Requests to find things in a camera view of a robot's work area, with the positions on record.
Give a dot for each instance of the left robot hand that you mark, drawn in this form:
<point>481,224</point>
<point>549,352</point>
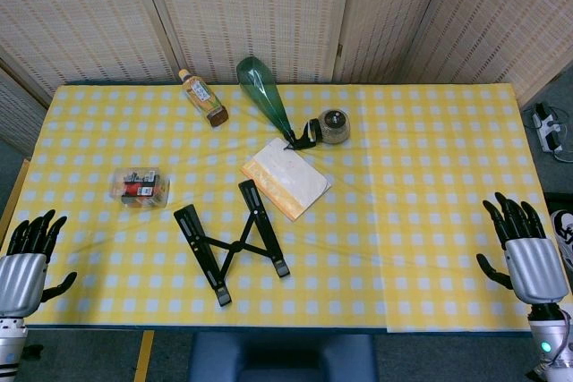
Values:
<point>20,279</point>

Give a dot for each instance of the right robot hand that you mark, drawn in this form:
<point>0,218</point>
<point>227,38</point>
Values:
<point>535,265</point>

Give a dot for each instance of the black folding stand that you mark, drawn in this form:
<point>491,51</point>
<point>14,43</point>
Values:
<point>195,239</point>

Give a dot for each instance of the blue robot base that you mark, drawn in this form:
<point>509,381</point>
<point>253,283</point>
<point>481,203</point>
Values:
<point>282,359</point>

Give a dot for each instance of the woven folding room screen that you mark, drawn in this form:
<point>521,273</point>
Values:
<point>268,6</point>

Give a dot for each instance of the black and white sneaker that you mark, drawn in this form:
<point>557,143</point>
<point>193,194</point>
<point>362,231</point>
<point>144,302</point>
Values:
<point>565,234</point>

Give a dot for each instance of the white power strip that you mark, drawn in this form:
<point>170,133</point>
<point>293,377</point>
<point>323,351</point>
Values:
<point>547,129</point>

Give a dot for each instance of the clear plastic box of items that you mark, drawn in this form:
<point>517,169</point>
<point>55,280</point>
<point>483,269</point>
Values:
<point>139,187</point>

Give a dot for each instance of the yellow white checked tablecloth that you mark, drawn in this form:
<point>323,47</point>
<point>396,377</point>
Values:
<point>403,176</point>

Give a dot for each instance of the round glass jar of seeds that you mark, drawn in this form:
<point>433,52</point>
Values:
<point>333,127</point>

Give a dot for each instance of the tea bottle with yellow label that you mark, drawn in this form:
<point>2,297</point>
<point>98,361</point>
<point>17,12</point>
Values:
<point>201,95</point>

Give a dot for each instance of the yellow white Lexicon booklet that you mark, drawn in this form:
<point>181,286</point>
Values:
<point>286,176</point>

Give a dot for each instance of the green plastic bottle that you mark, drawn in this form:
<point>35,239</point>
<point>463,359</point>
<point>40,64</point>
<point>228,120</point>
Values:
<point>262,91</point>

